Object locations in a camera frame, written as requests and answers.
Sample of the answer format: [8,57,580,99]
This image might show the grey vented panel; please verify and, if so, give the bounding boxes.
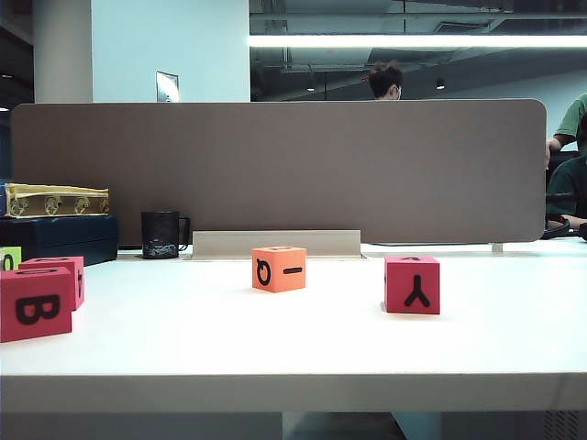
[542,409,582,440]

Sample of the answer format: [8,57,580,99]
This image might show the red block letters B T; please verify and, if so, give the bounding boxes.
[0,265,74,344]

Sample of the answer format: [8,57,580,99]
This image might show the dark blue box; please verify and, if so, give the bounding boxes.
[0,214,119,268]

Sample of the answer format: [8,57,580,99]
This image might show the brown desk divider panel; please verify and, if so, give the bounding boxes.
[9,98,548,247]

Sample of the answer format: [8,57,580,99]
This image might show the red block digit 5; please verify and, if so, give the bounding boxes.
[17,255,86,312]

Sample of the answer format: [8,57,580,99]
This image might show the dark-haired person with mask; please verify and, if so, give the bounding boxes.
[368,60,405,101]

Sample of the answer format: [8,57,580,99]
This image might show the long ceiling light strip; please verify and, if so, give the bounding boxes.
[249,33,587,49]

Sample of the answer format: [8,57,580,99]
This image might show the person in dark green shirt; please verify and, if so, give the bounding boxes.
[548,112,587,230]

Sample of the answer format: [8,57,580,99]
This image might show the orange block letter Q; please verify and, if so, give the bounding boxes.
[251,246,307,293]

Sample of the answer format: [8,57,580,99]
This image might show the red block letter Y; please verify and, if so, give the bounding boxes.
[383,255,441,315]

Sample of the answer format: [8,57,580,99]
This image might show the green foam block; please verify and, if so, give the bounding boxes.
[0,246,23,272]

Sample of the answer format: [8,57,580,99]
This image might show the person in light green shirt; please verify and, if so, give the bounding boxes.
[545,93,587,171]

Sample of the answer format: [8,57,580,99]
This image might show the black mug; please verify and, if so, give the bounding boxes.
[140,210,192,260]

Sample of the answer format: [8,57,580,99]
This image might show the silver wall sign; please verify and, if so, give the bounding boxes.
[154,70,181,104]

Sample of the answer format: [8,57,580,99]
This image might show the black headphones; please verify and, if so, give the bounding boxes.
[539,215,587,243]

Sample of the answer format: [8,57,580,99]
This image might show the yellow decorated box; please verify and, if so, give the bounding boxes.
[3,181,111,218]

